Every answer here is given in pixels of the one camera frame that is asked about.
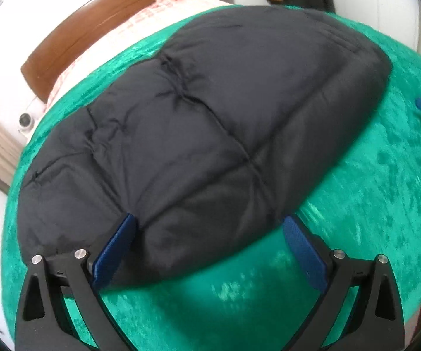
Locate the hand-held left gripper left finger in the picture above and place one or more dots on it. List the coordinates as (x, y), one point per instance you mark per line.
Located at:
(113, 252)

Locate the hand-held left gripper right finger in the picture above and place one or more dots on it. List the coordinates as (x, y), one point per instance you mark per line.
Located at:
(305, 252)

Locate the black puffer jacket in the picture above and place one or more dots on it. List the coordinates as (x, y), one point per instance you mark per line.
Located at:
(195, 135)

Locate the green patterned bed blanket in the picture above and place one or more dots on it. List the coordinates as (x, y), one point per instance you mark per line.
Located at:
(360, 208)

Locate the small white round fan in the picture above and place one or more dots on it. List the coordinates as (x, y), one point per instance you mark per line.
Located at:
(25, 120)

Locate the pink striped bed sheet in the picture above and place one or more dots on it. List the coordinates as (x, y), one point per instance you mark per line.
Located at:
(130, 25)

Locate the brown wooden headboard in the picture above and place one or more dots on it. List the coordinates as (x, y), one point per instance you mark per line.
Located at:
(97, 25)

